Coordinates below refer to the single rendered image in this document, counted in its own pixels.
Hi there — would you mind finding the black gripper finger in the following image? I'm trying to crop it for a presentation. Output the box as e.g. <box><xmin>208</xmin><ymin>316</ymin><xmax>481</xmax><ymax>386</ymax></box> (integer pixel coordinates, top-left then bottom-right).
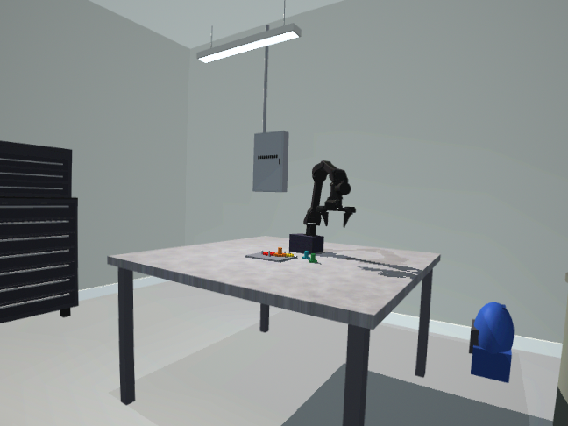
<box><xmin>319</xmin><ymin>212</ymin><xmax>329</xmax><ymax>226</ymax></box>
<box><xmin>344</xmin><ymin>213</ymin><xmax>353</xmax><ymax>227</ymax></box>

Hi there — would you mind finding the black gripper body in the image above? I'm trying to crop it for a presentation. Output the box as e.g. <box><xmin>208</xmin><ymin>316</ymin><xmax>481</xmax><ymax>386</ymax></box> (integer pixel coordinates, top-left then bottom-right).
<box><xmin>316</xmin><ymin>195</ymin><xmax>356</xmax><ymax>214</ymax></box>

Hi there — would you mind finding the orange gear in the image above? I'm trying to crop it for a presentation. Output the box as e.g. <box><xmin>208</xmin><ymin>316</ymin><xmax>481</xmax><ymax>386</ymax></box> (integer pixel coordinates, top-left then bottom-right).
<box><xmin>273</xmin><ymin>248</ymin><xmax>287</xmax><ymax>257</ymax></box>

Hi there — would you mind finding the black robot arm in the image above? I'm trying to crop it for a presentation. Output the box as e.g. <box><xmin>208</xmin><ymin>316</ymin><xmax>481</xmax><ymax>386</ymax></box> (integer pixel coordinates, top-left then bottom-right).
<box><xmin>303</xmin><ymin>160</ymin><xmax>351</xmax><ymax>236</ymax></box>

